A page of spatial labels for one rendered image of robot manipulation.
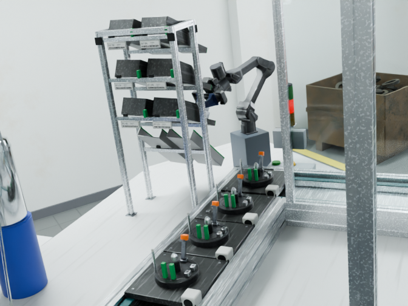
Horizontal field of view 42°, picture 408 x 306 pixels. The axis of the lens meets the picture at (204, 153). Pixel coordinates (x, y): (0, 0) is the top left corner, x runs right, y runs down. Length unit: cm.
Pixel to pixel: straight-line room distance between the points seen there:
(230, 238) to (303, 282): 28
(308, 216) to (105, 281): 79
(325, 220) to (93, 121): 292
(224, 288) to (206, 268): 12
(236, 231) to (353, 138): 105
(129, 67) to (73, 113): 241
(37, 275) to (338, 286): 101
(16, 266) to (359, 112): 135
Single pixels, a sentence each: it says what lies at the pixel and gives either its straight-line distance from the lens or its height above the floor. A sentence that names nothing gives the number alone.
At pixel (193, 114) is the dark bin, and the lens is 222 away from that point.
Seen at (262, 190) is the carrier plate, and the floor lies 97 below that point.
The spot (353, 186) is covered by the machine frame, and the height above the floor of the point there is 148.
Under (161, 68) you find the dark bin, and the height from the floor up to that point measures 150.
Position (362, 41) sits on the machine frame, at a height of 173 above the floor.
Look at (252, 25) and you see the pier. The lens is 503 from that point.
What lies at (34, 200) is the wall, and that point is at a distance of 470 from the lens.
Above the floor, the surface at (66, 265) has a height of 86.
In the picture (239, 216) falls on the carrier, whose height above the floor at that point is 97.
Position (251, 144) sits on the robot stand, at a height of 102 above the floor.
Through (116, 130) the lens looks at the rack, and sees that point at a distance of 226.
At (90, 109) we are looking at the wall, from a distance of 462.
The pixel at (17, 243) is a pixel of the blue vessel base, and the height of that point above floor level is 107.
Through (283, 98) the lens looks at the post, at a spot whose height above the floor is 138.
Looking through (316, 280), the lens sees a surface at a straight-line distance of 182.
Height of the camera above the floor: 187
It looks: 20 degrees down
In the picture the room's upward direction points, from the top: 7 degrees counter-clockwise
